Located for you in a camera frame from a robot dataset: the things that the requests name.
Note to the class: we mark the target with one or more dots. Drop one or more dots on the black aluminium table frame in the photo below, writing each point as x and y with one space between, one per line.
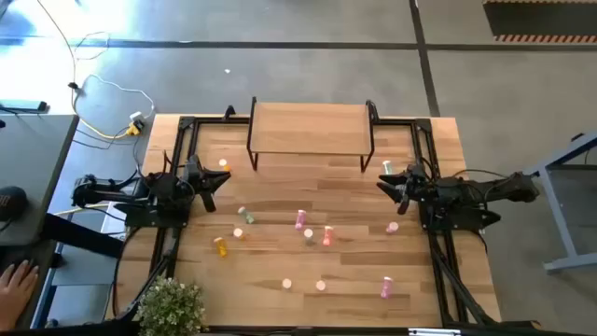
424 125

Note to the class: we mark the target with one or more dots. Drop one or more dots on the blue-gray table frame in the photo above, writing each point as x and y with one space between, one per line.
556 210

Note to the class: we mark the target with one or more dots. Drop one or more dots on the wooden shelf black metal frame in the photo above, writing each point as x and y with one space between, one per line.
310 128

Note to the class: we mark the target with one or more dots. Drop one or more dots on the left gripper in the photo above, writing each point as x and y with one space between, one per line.
195 175

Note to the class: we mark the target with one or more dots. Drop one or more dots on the silver metal bracket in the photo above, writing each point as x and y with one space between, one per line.
434 332

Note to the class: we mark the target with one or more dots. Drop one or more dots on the black hazard-striped mat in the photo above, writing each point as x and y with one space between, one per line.
536 18

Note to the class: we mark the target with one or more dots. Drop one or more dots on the black desk crossbar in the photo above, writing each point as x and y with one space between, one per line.
79 235

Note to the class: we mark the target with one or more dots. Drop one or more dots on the orange medicine bottle white cap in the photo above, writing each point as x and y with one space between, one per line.
224 163
220 247
238 232

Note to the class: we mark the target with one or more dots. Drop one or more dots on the gray desk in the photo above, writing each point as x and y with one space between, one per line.
32 154

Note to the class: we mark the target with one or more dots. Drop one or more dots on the red medicine bottle white cap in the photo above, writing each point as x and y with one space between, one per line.
328 236
286 283
320 285

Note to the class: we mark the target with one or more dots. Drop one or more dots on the yellow plug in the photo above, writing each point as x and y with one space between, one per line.
134 129

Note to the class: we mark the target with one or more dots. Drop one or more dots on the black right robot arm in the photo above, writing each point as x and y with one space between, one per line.
462 191

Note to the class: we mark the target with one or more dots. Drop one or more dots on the teal medicine bottle white cap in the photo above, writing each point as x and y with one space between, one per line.
245 215
308 233
386 166

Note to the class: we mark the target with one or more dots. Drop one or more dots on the white power adapter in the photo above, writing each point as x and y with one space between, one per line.
136 116

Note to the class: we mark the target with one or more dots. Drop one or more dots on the black round case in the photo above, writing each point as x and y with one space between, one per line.
11 203

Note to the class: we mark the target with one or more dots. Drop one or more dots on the purple medicine bottle white cap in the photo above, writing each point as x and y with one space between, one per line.
386 287
300 219
392 227

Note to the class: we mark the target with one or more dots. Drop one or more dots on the gray tablet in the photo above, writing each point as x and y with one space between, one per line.
23 105

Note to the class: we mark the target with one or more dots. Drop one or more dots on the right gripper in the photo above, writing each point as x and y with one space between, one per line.
415 184

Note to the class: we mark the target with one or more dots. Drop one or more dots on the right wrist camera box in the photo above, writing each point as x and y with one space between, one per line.
404 205

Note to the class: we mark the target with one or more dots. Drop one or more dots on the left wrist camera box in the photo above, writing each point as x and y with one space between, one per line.
207 201

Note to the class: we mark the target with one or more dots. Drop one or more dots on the person's hand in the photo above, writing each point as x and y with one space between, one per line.
16 291

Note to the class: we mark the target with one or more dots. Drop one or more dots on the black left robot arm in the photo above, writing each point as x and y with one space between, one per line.
158 191

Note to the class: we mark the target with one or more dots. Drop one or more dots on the green potted plant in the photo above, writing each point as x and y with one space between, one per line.
171 305

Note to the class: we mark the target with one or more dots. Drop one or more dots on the white paper sheet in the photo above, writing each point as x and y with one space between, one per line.
112 224

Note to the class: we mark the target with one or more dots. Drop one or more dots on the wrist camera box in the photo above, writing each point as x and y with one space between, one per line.
404 205
207 201

